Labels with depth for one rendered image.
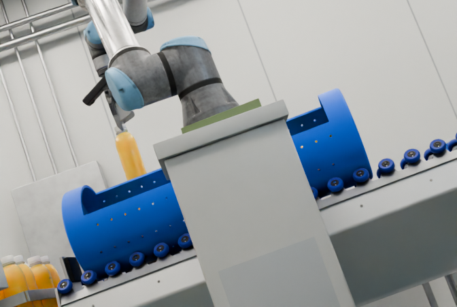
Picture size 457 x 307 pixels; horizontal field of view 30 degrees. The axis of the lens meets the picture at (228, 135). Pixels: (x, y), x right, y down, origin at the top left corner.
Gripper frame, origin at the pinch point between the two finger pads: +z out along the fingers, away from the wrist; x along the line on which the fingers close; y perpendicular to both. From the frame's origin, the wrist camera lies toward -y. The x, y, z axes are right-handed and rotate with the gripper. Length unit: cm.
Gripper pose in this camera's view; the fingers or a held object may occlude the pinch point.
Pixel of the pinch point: (120, 128)
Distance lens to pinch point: 283.0
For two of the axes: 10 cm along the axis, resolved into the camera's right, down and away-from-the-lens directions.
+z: 3.3, 9.3, -1.2
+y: 9.4, -3.4, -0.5
